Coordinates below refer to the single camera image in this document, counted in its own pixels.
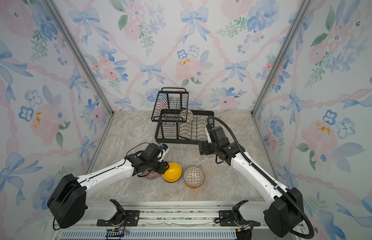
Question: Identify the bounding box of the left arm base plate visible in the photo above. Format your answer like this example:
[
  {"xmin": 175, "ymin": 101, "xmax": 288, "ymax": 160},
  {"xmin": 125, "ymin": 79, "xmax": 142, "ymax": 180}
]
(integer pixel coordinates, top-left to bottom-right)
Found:
[{"xmin": 97, "ymin": 210, "xmax": 141, "ymax": 227}]

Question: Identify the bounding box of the left aluminium corner post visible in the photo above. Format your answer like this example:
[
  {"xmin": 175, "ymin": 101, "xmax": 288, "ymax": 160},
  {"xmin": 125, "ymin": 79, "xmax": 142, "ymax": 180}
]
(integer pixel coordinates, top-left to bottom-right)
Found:
[{"xmin": 41, "ymin": 0, "xmax": 115, "ymax": 115}]

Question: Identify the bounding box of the aluminium corner post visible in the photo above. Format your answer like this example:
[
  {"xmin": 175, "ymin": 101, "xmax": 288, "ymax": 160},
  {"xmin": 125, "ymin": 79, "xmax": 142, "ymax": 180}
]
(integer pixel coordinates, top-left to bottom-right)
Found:
[
  {"xmin": 41, "ymin": 0, "xmax": 115, "ymax": 115},
  {"xmin": 251, "ymin": 0, "xmax": 312, "ymax": 117}
]

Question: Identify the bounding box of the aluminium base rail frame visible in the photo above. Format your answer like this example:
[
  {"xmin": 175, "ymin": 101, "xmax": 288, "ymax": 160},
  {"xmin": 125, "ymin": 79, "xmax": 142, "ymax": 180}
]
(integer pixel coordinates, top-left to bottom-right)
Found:
[{"xmin": 50, "ymin": 201, "xmax": 310, "ymax": 240}]

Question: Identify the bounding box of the orange dotted patterned bowl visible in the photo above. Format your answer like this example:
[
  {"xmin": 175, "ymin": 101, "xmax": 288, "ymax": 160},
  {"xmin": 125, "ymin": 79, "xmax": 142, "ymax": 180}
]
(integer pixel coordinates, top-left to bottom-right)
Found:
[{"xmin": 184, "ymin": 166, "xmax": 205, "ymax": 189}]

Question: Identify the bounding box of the white red patterned bowl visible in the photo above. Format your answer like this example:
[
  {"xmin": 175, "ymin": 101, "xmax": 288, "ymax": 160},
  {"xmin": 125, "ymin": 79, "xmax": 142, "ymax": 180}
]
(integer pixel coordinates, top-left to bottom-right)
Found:
[{"xmin": 179, "ymin": 110, "xmax": 194, "ymax": 123}]

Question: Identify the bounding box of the pink patterned bowl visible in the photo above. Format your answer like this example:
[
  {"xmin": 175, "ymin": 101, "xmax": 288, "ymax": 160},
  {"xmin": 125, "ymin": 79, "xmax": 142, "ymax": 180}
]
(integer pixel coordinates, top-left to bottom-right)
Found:
[{"xmin": 144, "ymin": 171, "xmax": 161, "ymax": 180}]

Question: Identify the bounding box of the black wire dish rack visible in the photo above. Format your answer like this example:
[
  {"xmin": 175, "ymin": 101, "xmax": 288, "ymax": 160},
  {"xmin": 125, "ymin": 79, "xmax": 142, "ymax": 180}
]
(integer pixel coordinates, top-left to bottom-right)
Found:
[{"xmin": 151, "ymin": 87, "xmax": 215, "ymax": 145}]

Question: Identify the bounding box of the right aluminium corner post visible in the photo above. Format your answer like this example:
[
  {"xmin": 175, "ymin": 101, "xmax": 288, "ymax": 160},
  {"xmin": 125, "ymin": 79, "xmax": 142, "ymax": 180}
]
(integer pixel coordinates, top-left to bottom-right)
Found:
[{"xmin": 251, "ymin": 0, "xmax": 312, "ymax": 117}]

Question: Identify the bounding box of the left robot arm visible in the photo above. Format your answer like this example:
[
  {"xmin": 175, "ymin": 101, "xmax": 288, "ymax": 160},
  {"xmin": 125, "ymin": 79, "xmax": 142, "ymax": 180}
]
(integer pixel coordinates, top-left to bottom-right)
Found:
[{"xmin": 47, "ymin": 143, "xmax": 170, "ymax": 231}]

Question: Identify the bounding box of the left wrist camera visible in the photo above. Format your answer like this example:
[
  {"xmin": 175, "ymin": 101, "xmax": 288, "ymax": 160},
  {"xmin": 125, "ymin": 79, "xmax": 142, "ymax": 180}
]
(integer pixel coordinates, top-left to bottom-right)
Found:
[{"xmin": 159, "ymin": 144, "xmax": 169, "ymax": 162}]

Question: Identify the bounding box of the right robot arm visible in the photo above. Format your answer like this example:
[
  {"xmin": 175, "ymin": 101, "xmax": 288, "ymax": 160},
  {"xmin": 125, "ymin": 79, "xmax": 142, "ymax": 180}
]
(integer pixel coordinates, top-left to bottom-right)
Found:
[{"xmin": 199, "ymin": 124, "xmax": 315, "ymax": 239}]

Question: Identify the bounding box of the black corrugated cable hose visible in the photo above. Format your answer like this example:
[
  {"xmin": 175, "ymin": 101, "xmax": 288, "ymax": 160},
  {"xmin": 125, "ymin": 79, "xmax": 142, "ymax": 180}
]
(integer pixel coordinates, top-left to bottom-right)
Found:
[{"xmin": 206, "ymin": 115, "xmax": 315, "ymax": 240}]

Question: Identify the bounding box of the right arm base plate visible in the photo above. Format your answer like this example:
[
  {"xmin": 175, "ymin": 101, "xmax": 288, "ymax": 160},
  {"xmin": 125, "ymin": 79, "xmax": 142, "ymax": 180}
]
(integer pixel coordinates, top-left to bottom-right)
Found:
[{"xmin": 214, "ymin": 210, "xmax": 252, "ymax": 227}]

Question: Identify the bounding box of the yellow bowl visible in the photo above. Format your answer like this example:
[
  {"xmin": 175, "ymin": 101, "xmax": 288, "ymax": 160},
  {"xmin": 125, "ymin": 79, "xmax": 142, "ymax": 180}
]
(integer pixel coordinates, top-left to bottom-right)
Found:
[{"xmin": 162, "ymin": 163, "xmax": 182, "ymax": 183}]

